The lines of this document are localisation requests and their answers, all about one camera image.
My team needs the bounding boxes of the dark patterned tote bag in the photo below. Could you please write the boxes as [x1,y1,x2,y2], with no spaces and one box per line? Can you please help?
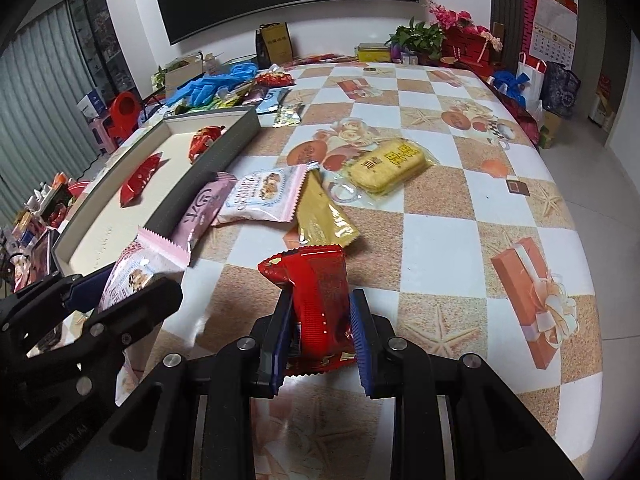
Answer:
[540,62,582,119]

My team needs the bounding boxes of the dark red snack packet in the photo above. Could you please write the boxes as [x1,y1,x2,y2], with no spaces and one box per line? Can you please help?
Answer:
[258,245,356,376]

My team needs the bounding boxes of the red gold-print snack packet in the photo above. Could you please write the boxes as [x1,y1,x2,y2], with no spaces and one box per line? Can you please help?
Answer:
[188,126,224,162]

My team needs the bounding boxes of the blue white carton box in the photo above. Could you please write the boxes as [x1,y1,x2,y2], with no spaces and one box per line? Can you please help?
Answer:
[77,89,107,122]

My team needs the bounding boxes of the gold wafer stick packet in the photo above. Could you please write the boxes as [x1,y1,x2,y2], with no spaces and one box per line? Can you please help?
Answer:
[295,162,360,248]

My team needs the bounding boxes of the white paper gift bag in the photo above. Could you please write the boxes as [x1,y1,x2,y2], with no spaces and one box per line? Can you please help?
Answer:
[516,52,547,110]

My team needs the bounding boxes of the grey window curtain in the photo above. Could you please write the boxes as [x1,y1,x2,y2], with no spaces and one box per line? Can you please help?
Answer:
[0,2,99,224]

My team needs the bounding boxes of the pink snack packet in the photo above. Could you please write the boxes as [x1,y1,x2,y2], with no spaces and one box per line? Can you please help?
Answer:
[170,172,238,255]

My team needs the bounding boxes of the blue rubber gloves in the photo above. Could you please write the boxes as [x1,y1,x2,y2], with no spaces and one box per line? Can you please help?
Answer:
[165,62,258,107]

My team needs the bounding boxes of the pink plastic stool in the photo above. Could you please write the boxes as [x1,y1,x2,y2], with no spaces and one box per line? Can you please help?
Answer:
[89,115,117,154]

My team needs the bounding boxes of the blue ribbon gift bag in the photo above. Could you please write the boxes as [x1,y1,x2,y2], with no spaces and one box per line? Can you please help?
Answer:
[491,70,529,107]

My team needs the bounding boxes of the pink artificial flowers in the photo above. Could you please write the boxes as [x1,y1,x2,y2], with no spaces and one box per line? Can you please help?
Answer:
[425,0,503,52]

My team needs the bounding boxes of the small colourful candy packet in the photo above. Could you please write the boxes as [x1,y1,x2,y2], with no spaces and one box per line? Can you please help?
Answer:
[272,103,305,128]

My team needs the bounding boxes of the red chili snack packet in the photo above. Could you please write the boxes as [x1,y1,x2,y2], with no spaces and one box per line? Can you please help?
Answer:
[256,72,295,88]

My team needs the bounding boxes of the wall calendar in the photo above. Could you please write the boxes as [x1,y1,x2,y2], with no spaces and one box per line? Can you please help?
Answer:
[528,0,578,68]

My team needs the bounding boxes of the black and gold bag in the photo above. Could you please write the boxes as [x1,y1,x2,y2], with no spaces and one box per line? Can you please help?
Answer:
[255,22,294,70]

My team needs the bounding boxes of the shallow grey cardboard tray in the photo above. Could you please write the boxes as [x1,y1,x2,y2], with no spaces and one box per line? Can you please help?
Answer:
[52,106,260,275]

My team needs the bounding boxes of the light blue snack packet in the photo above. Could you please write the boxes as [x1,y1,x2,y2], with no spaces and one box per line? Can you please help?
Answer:
[256,87,290,115]

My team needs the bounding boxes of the green potted plant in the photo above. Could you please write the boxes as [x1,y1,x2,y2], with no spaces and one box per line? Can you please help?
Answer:
[386,18,445,62]

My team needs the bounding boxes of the yellow tin box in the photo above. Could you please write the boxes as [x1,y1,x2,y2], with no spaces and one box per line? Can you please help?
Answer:
[355,42,393,63]

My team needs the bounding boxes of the dark red cloth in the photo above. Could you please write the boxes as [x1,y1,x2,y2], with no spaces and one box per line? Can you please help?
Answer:
[486,75,540,148]

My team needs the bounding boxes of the red plastic child chair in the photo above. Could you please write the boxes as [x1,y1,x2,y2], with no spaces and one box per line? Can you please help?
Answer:
[108,91,142,141]

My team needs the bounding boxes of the crispy cranberry nougat packet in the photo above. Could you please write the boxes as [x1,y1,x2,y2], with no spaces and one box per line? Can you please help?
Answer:
[213,165,309,226]

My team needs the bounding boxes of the yellow rice cracker packet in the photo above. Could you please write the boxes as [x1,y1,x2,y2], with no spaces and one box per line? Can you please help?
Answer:
[343,138,438,196]

